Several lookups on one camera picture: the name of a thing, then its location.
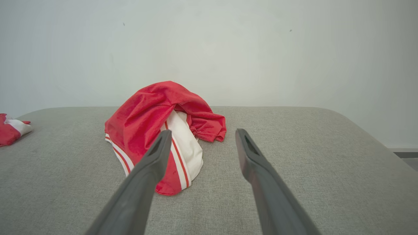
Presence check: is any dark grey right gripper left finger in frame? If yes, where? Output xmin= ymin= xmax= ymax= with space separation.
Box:
xmin=85 ymin=130 xmax=172 ymax=235

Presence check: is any red white garment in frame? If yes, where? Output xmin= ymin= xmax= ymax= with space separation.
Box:
xmin=0 ymin=113 xmax=33 ymax=147

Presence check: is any red shirt with white sleeves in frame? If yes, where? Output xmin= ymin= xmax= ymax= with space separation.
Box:
xmin=104 ymin=81 xmax=227 ymax=196

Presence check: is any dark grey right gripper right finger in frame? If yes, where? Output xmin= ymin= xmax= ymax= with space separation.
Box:
xmin=235 ymin=128 xmax=322 ymax=235

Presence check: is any dark wall baseboard strip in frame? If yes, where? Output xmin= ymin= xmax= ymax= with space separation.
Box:
xmin=389 ymin=149 xmax=418 ymax=159

